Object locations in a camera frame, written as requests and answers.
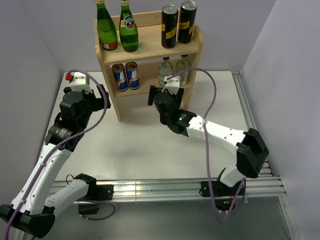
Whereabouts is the clear glass bottle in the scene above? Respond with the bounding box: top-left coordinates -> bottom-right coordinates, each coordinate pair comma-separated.
158,56 -> 173,87
175,54 -> 190,86

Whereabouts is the green bottle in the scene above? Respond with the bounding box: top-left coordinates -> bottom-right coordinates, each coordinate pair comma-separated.
95,0 -> 118,51
119,0 -> 139,53

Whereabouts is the green bottle front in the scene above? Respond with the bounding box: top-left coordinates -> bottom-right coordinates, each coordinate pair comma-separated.
95,0 -> 118,51

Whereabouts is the black yellow Schweppes can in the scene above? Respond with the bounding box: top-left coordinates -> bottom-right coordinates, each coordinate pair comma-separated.
177,0 -> 197,44

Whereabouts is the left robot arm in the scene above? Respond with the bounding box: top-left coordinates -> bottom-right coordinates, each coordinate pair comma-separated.
0,84 -> 111,239

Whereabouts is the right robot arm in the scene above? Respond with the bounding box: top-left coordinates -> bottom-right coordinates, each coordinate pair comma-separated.
148,85 -> 269,195

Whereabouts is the wooden two-tier shelf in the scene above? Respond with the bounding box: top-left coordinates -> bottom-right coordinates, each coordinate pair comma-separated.
94,11 -> 204,121

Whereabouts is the right Red Bull can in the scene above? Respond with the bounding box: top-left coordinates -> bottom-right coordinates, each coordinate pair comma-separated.
125,61 -> 140,90

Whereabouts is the red bull can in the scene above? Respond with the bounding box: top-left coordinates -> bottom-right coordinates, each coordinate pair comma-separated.
125,61 -> 140,90
112,63 -> 128,92

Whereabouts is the left Red Bull can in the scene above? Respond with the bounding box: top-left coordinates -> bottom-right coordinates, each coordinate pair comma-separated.
112,63 -> 128,92

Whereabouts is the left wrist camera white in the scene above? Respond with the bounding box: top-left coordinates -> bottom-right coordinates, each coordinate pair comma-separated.
65,72 -> 92,93

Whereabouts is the aluminium front rail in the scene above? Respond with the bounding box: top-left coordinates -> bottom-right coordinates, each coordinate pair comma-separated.
97,177 -> 286,203

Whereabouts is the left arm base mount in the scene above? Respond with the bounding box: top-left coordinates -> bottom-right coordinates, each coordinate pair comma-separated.
78,184 -> 114,216

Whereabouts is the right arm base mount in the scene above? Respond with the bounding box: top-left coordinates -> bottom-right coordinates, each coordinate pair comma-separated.
211,180 -> 247,212

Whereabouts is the aluminium side rail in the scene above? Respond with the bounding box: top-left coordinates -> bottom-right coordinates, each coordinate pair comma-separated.
231,71 -> 274,178

